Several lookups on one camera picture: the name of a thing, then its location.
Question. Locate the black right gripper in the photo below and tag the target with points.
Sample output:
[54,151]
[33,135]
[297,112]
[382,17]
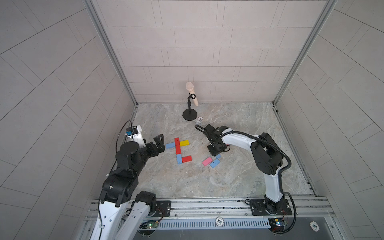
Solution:
[214,140]

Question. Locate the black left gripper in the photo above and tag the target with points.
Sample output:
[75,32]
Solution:
[153,148]

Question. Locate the red stem block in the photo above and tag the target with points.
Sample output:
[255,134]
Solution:
[177,141]

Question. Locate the yellow block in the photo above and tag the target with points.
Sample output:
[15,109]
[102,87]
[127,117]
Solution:
[184,143]

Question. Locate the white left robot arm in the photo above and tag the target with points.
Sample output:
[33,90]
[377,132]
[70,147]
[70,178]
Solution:
[118,219]

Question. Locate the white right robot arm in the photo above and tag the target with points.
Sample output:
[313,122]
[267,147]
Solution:
[267,156]

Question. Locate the pink block lower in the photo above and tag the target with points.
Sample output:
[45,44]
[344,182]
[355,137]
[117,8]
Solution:
[207,161]

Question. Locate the black microphone stand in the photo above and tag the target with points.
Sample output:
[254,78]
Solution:
[190,114]

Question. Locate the beige wooden microphone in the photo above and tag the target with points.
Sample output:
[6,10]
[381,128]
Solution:
[191,90]

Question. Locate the left circuit board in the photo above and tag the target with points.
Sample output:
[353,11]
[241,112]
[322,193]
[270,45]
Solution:
[149,225]

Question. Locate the circuit board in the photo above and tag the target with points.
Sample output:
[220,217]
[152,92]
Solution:
[277,225]
[149,225]

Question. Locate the right circuit board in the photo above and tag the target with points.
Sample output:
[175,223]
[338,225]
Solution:
[277,225]

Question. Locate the poker chip right corner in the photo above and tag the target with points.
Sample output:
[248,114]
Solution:
[314,226]

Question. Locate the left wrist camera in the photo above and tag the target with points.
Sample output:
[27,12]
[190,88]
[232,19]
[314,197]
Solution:
[134,134]

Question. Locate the poker chip on rail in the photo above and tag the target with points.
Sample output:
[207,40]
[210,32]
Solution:
[219,222]

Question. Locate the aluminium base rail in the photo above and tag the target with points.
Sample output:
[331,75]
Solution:
[238,213]

